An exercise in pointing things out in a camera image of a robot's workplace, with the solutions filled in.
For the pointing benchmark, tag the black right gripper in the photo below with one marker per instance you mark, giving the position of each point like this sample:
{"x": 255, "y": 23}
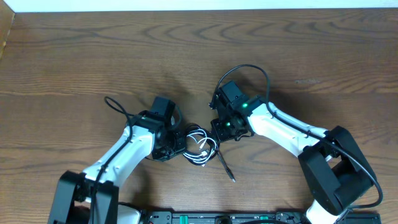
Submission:
{"x": 216, "y": 127}

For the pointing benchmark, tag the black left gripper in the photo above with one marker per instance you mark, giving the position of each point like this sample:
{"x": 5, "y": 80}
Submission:
{"x": 182, "y": 144}

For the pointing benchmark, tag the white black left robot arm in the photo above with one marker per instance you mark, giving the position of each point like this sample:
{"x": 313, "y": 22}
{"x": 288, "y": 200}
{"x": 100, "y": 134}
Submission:
{"x": 92, "y": 196}

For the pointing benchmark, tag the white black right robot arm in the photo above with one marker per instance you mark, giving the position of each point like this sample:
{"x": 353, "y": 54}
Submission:
{"x": 336, "y": 170}

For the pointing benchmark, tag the brown wooden side panel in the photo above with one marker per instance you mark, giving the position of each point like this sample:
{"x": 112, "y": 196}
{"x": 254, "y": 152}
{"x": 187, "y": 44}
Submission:
{"x": 6, "y": 22}

